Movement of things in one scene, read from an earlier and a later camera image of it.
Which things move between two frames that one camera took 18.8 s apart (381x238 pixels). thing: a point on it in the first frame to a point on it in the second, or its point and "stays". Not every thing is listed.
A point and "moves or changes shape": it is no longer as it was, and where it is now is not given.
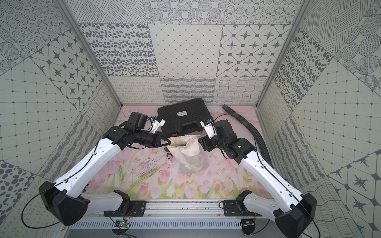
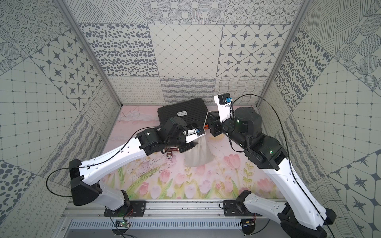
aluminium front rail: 172,208 stays
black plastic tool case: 183,117 stays
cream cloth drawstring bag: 186,151 moves or changes shape
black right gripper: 205,142 to 217,123
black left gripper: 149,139 to 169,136
